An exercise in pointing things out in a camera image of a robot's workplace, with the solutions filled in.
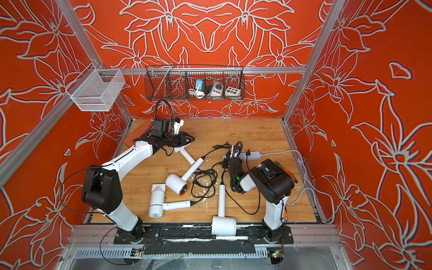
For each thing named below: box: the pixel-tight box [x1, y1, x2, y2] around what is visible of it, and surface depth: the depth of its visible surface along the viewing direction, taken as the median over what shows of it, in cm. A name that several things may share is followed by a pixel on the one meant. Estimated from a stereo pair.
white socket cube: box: [224, 86, 242, 97], surface depth 96 cm
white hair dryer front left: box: [148, 183, 192, 218], surface depth 81 cm
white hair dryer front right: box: [211, 184, 237, 237], surface depth 75 cm
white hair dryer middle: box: [164, 157, 205, 196], surface depth 87 cm
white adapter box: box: [210, 80, 224, 97], surface depth 93 cm
